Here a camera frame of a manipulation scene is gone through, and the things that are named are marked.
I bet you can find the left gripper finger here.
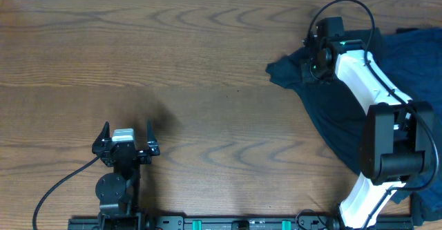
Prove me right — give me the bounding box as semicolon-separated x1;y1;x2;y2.
147;119;158;151
94;122;110;147

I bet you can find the dark teal t-shirt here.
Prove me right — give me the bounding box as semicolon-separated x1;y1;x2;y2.
266;28;420;174

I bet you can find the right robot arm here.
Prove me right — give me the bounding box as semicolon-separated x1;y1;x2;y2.
304;27;440;229

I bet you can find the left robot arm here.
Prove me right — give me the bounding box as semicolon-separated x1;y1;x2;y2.
92;121;160;230

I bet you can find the blue garment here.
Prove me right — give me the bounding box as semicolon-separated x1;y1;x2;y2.
380;28;441;226

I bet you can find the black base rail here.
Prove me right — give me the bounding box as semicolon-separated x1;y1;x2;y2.
67;215;414;230

